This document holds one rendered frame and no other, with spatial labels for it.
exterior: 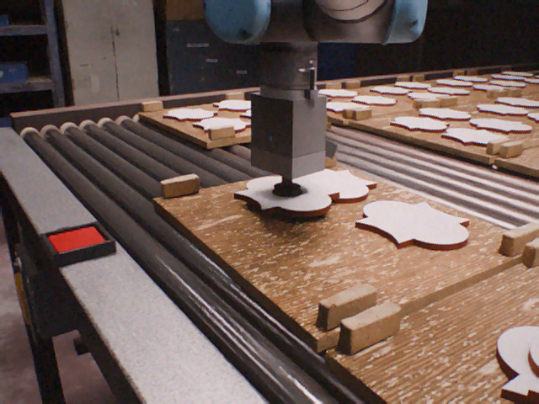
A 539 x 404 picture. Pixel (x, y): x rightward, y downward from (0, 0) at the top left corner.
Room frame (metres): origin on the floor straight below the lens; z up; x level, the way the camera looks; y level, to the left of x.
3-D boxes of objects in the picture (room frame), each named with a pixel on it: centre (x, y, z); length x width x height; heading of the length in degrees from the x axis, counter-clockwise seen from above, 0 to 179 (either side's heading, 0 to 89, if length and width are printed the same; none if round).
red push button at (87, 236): (0.58, 0.24, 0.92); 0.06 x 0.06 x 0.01; 35
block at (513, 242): (0.53, -0.30, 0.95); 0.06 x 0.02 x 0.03; 122
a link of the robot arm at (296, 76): (0.68, -0.03, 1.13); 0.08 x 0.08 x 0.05
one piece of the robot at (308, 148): (0.69, -0.04, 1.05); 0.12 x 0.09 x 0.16; 132
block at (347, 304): (0.39, -0.07, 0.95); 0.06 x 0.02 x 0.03; 122
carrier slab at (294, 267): (0.63, -0.08, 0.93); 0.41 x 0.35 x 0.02; 32
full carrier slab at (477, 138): (1.21, -0.46, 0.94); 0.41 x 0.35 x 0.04; 34
